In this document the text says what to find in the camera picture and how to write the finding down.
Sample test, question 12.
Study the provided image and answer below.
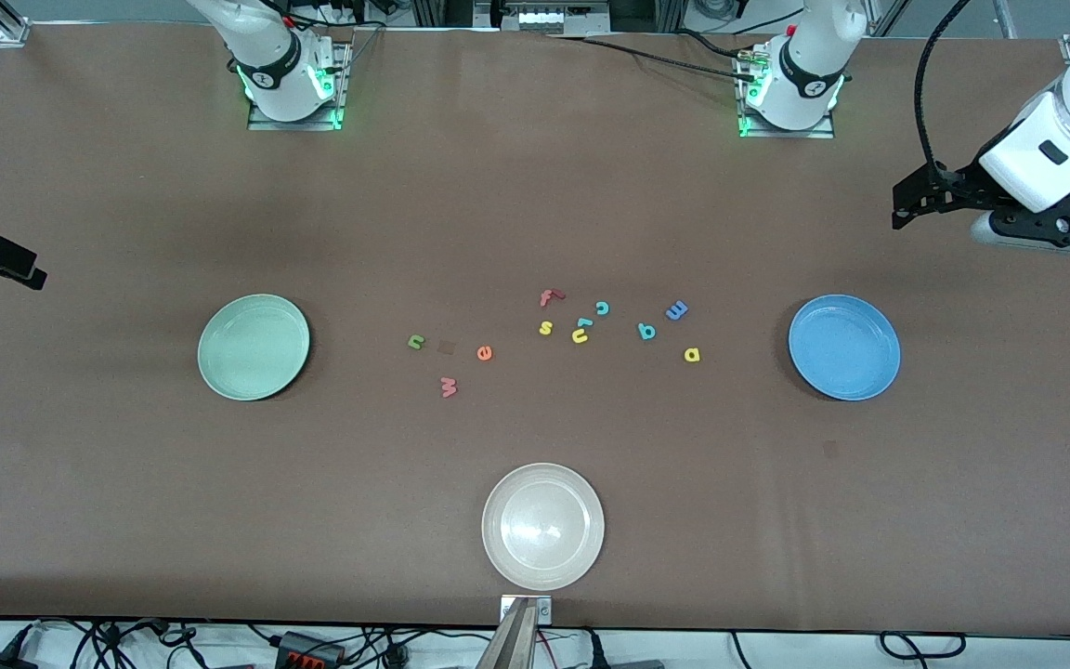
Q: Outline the blue plate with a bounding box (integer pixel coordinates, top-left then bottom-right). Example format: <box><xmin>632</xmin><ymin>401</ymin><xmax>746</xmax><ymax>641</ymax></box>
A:
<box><xmin>788</xmin><ymin>295</ymin><xmax>902</xmax><ymax>402</ymax></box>

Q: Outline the pale green plate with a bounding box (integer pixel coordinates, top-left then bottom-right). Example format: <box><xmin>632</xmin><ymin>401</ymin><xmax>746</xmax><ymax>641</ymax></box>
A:
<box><xmin>198</xmin><ymin>295</ymin><xmax>311</xmax><ymax>402</ymax></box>

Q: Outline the brown table cover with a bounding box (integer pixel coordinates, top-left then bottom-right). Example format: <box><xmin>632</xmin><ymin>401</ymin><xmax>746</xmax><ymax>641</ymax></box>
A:
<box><xmin>0</xmin><ymin>20</ymin><xmax>1070</xmax><ymax>635</ymax></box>

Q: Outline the grey control box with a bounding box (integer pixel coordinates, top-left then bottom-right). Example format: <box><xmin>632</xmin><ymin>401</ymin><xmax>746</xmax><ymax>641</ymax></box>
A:
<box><xmin>475</xmin><ymin>0</ymin><xmax>610</xmax><ymax>36</ymax></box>

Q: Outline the black and red power strip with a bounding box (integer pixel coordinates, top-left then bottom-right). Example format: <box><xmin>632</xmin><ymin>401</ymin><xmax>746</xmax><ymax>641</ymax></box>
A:
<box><xmin>277</xmin><ymin>632</ymin><xmax>347</xmax><ymax>666</ymax></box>

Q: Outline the white plate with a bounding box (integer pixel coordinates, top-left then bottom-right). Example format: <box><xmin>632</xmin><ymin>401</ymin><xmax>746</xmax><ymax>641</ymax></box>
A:
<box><xmin>481</xmin><ymin>463</ymin><xmax>607</xmax><ymax>592</ymax></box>

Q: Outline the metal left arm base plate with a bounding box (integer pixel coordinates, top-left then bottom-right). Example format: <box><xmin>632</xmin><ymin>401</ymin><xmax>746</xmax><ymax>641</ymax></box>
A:
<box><xmin>737</xmin><ymin>46</ymin><xmax>836</xmax><ymax>140</ymax></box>

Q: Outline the thin black table cable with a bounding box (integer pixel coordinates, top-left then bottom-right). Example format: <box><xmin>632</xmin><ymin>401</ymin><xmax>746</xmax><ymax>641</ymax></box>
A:
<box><xmin>544</xmin><ymin>33</ymin><xmax>763</xmax><ymax>80</ymax></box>

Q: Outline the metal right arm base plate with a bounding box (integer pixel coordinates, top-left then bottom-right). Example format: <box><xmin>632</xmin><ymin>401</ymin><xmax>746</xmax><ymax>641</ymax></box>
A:
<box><xmin>247</xmin><ymin>42</ymin><xmax>352</xmax><ymax>133</ymax></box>

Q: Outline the looped black floor cable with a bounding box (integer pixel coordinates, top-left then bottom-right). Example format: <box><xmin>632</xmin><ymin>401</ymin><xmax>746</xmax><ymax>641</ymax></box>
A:
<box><xmin>879</xmin><ymin>632</ymin><xmax>968</xmax><ymax>662</ymax></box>

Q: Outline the aluminium frame profile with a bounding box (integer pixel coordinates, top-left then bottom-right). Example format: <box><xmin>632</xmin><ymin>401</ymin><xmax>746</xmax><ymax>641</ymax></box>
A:
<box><xmin>410</xmin><ymin>0</ymin><xmax>480</xmax><ymax>29</ymax></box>

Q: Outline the small metal mast bracket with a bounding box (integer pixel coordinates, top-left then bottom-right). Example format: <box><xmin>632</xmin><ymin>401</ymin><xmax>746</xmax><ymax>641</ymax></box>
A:
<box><xmin>500</xmin><ymin>595</ymin><xmax>553</xmax><ymax>625</ymax></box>

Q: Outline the aluminium camera mast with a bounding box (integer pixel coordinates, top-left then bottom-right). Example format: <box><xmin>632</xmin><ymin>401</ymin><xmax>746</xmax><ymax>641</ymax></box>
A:
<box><xmin>477</xmin><ymin>599</ymin><xmax>541</xmax><ymax>669</ymax></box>

